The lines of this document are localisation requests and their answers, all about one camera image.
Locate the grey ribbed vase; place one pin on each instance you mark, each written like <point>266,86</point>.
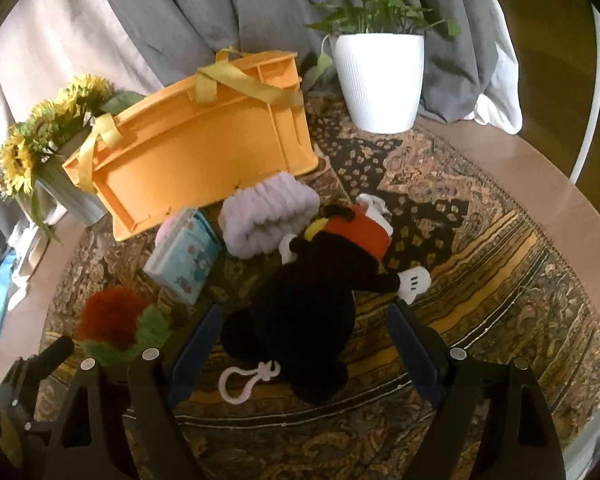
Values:
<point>75,200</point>

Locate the grey curtain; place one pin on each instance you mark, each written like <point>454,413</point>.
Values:
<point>260,5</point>

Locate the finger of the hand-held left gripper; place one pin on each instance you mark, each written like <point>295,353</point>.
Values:
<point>55,352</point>

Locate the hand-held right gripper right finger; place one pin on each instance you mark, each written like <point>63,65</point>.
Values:
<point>417,355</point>

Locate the printed tissue pack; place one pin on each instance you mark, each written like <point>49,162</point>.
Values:
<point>185,255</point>

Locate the orange plastic crate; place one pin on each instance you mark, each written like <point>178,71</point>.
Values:
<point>195,160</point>

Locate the blue cloth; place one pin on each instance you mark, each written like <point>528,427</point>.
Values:
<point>0,290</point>

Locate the patterned rug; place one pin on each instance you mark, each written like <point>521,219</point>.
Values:
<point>480,280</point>

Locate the lilac fluffy towel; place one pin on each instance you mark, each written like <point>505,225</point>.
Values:
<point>265,215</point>

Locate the beige curtain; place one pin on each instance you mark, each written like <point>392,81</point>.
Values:
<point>45,60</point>

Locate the sunflower bouquet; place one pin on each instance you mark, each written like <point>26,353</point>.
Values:
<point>17,160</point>

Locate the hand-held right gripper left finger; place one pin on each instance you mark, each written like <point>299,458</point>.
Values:
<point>195,355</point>

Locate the white sheer curtain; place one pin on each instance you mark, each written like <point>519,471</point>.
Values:
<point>500,110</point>

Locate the white curved tube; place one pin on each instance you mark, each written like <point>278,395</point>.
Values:
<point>597,60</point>

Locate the red and green plush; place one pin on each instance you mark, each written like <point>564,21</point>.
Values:
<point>110,315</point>

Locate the black mouse plush toy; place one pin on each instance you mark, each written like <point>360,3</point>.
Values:
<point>300,310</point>

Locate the potted green plant white pot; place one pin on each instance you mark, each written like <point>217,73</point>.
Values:
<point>380,80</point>

